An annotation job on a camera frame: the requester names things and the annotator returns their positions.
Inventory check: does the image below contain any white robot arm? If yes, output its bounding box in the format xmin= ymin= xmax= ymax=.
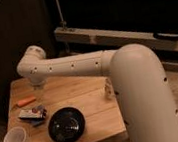
xmin=16 ymin=43 xmax=178 ymax=142

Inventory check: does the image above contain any black round bowl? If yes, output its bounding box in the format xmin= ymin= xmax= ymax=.
xmin=48 ymin=107 xmax=86 ymax=142

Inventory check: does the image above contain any small white bottle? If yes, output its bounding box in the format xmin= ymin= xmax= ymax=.
xmin=104 ymin=78 xmax=115 ymax=100

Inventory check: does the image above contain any black handle on beam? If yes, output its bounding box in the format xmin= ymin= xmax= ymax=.
xmin=153 ymin=33 xmax=178 ymax=41

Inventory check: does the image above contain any long wooden shelf beam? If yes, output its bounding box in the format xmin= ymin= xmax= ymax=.
xmin=54 ymin=27 xmax=178 ymax=52

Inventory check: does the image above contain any white plastic cup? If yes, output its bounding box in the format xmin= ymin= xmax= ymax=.
xmin=3 ymin=126 xmax=31 ymax=142

